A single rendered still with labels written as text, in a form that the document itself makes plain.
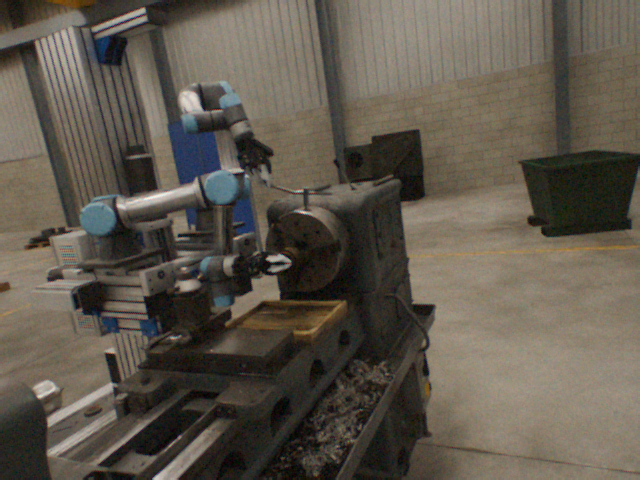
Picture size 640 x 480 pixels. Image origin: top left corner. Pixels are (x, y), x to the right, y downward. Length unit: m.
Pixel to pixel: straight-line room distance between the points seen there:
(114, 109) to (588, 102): 10.41
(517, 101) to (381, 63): 3.14
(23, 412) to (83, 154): 1.45
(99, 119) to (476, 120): 10.15
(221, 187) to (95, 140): 0.67
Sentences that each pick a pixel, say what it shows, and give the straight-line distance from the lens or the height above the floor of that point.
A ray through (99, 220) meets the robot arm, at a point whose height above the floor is 1.32.
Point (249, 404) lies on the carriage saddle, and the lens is 1.20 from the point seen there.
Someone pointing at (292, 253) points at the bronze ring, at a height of 1.11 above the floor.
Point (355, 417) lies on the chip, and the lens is 1.69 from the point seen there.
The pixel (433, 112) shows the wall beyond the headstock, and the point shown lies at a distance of 11.81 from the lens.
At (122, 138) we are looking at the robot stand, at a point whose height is 1.61.
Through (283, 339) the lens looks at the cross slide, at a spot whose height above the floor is 0.97.
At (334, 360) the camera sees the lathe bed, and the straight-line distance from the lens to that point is 1.73.
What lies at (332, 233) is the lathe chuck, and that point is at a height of 1.15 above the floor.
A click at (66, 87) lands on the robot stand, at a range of 2.29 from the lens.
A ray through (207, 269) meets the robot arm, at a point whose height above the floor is 1.08.
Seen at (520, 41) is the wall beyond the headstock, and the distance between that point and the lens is 11.81.
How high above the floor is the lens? 1.46
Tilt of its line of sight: 11 degrees down
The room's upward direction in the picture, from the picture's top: 9 degrees counter-clockwise
